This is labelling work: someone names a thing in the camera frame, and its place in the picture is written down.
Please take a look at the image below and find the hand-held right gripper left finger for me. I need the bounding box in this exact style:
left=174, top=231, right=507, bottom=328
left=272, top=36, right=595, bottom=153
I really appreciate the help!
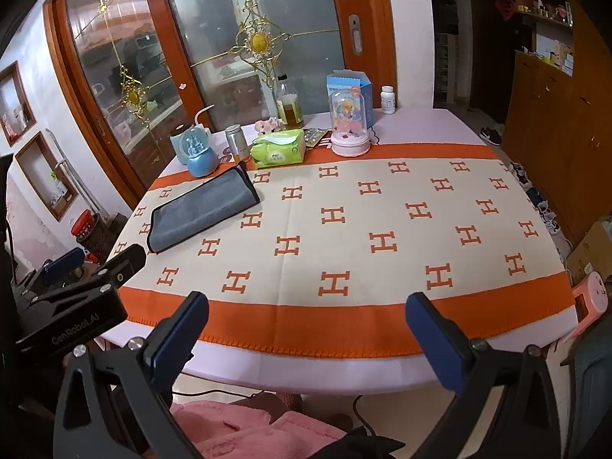
left=52, top=291, right=210, bottom=459

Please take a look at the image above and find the red lid jar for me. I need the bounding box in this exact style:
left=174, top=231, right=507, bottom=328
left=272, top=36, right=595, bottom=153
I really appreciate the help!
left=71, top=209, right=101, bottom=241

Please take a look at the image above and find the blue carton box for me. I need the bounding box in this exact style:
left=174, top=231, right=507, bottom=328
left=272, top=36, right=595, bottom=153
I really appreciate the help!
left=326, top=71, right=374, bottom=130

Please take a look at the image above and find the orange patterned tablecloth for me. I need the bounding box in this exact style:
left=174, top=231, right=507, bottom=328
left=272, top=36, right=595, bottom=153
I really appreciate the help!
left=96, top=107, right=581, bottom=390

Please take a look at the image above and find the wooden cabinet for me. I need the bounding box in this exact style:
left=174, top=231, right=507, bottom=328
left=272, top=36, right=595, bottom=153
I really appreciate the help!
left=502, top=0, right=612, bottom=249

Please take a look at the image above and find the green wet wipes pack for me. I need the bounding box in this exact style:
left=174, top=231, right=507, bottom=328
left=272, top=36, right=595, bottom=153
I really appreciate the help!
left=250, top=129, right=307, bottom=169

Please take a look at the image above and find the black cable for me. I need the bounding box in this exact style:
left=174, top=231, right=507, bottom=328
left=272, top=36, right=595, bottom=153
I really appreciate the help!
left=351, top=394, right=383, bottom=437

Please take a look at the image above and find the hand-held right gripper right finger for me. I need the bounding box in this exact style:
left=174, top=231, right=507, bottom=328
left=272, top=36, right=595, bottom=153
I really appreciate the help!
left=405, top=291, right=561, bottom=459

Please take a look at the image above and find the grey towel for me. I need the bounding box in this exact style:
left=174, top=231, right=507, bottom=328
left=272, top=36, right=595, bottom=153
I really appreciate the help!
left=146, top=163, right=261, bottom=254

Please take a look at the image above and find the cardboard box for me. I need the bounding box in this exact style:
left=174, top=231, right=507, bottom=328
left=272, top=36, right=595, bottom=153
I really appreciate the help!
left=566, top=220, right=612, bottom=284

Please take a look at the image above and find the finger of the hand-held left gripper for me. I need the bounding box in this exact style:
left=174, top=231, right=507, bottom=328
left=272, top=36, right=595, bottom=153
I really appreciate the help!
left=19, top=247, right=86, bottom=297
left=36, top=244, right=147, bottom=303

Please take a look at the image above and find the silver door handle plate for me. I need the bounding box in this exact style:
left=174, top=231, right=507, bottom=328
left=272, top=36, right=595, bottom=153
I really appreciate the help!
left=348, top=14, right=363, bottom=54

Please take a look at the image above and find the pink plastic stool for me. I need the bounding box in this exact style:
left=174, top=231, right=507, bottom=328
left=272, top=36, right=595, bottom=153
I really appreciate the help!
left=562, top=272, right=610, bottom=342

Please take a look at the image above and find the small wooden wall frame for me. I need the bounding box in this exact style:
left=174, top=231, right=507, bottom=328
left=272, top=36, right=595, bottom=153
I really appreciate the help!
left=0, top=61, right=36, bottom=146

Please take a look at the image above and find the blue snow globe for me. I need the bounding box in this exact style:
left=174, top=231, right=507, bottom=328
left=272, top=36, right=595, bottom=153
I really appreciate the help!
left=171, top=124, right=221, bottom=177

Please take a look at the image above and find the orange patterned table blanket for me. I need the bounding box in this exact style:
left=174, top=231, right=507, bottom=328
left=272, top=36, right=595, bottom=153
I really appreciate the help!
left=106, top=142, right=577, bottom=359

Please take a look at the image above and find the black and white shoe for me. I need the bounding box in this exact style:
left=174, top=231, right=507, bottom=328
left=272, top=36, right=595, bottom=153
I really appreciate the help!
left=538, top=201, right=562, bottom=235
left=509, top=161, right=532, bottom=188

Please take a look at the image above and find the large wooden wall frame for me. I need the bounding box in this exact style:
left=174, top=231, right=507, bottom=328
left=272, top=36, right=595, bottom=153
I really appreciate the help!
left=14, top=131, right=80, bottom=221

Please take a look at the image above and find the silver can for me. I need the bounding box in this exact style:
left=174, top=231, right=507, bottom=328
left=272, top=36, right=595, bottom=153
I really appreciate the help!
left=225, top=124, right=248, bottom=163

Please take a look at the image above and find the pink fleece garment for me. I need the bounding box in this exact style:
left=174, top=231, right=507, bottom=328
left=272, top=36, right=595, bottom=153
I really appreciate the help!
left=169, top=392, right=347, bottom=459

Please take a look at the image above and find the glass bottle with yellow liquid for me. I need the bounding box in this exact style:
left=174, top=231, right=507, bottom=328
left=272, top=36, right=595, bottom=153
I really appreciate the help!
left=275, top=75, right=305, bottom=130

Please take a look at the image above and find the pink dome music box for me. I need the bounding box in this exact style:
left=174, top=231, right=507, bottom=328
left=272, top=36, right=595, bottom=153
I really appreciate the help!
left=329, top=88, right=371, bottom=157

